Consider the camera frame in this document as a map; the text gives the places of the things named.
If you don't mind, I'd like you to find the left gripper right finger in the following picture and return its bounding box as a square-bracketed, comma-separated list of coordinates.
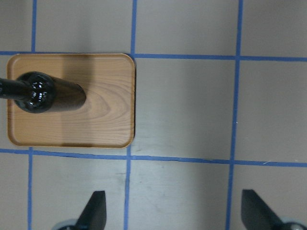
[241, 189, 284, 230]

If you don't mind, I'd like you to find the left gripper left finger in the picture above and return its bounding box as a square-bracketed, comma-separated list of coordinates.
[75, 191, 107, 230]

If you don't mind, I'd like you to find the dark wine bottle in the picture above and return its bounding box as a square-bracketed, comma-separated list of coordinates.
[0, 71, 86, 114]

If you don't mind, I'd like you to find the wooden tray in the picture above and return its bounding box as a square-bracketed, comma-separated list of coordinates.
[7, 54, 136, 148]

